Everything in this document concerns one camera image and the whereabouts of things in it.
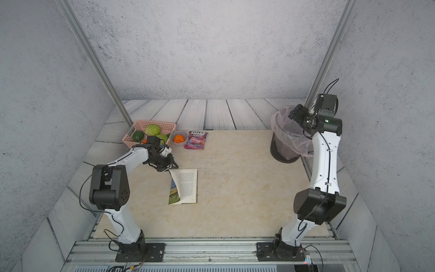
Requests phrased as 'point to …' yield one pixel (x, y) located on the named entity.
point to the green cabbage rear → (152, 130)
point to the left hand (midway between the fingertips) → (179, 165)
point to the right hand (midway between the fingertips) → (297, 113)
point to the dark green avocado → (138, 136)
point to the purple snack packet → (196, 140)
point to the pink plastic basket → (166, 127)
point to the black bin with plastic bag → (288, 140)
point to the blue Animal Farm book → (183, 187)
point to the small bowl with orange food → (179, 137)
